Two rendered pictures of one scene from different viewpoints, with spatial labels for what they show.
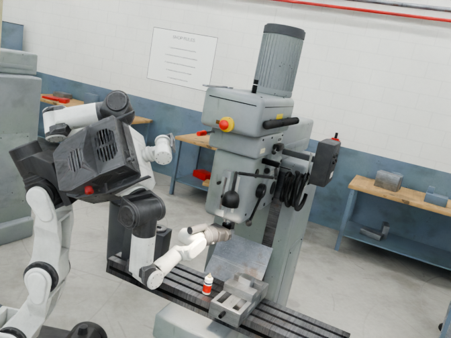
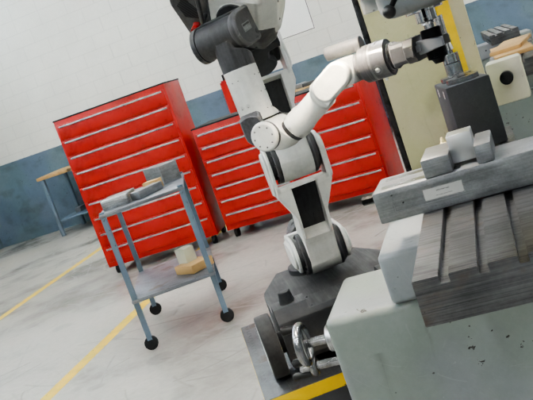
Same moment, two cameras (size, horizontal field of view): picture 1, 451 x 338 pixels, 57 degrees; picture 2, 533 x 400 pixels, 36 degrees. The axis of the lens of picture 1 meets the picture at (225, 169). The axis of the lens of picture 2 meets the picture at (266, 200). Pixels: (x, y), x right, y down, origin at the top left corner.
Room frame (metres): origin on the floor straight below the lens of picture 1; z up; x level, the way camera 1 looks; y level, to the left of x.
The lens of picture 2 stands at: (1.20, -1.88, 1.31)
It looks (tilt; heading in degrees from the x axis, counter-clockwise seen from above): 9 degrees down; 85
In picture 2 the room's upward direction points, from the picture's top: 19 degrees counter-clockwise
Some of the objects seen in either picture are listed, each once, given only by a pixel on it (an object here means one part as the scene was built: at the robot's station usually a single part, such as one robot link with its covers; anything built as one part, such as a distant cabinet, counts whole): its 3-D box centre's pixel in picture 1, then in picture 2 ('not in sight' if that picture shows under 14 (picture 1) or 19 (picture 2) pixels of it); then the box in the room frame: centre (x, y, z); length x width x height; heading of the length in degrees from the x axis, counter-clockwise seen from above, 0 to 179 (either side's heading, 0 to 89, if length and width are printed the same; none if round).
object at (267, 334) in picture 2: not in sight; (271, 345); (1.29, 0.54, 0.50); 0.20 x 0.05 x 0.20; 89
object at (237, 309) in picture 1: (241, 294); (455, 171); (1.76, -0.19, 0.96); 0.35 x 0.15 x 0.11; 156
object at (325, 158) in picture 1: (326, 162); not in sight; (2.00, -0.48, 1.62); 0.20 x 0.09 x 0.21; 158
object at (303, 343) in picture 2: not in sight; (316, 340); (1.38, 0.13, 0.60); 0.16 x 0.12 x 0.12; 158
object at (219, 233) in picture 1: (213, 234); (397, 55); (1.78, 0.00, 1.23); 0.13 x 0.12 x 0.10; 53
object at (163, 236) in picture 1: (146, 241); (469, 109); (2.03, 0.34, 1.00); 0.22 x 0.12 x 0.20; 78
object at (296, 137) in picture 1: (276, 135); not in sight; (2.31, -0.25, 1.66); 0.80 x 0.23 x 0.20; 158
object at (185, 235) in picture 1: (195, 235); (353, 63); (1.69, 0.07, 1.24); 0.11 x 0.11 x 0.11; 53
